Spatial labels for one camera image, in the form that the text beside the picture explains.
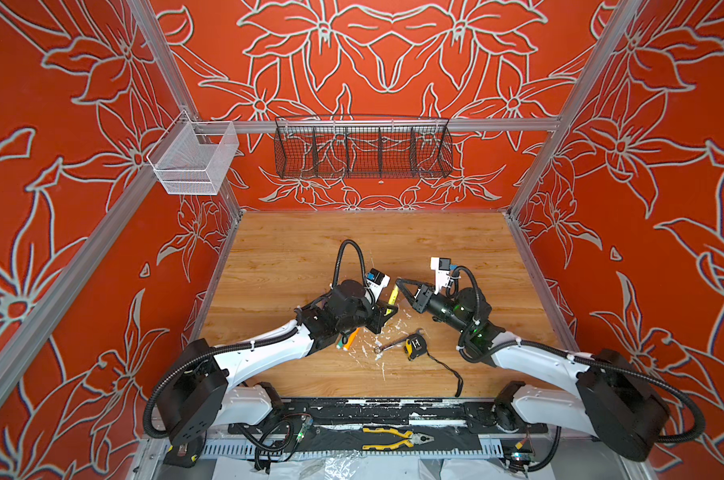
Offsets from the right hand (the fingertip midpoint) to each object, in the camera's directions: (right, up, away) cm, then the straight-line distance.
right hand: (392, 285), depth 73 cm
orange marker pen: (-11, -18, +12) cm, 24 cm away
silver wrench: (-3, -20, +10) cm, 23 cm away
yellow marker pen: (0, -3, +1) cm, 3 cm away
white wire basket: (-62, +38, +19) cm, 75 cm away
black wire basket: (-7, +42, +24) cm, 49 cm away
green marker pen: (-14, -19, +11) cm, 26 cm away
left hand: (+1, -6, +3) cm, 7 cm away
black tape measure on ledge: (-49, -37, -6) cm, 62 cm away
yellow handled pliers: (+4, -36, -4) cm, 37 cm away
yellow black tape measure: (+7, -18, +8) cm, 21 cm away
